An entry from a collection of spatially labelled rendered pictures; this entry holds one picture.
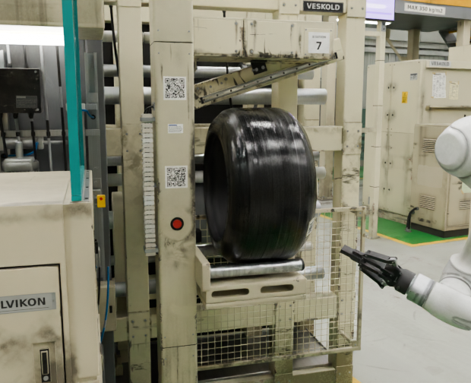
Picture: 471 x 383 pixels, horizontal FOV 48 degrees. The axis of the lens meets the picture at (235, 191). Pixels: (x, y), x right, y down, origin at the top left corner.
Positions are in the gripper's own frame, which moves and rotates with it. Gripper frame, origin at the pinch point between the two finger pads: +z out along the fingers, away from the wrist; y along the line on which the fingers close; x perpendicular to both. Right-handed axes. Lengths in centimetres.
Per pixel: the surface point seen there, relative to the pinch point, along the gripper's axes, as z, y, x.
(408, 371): -35, 130, 82
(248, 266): 28.1, 14.0, -14.9
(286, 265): 18.4, 14.4, -5.3
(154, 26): 82, -50, -6
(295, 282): 13.4, 18.0, -6.8
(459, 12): 134, 146, 827
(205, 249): 52, 28, -6
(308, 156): 24.9, -22.7, 6.0
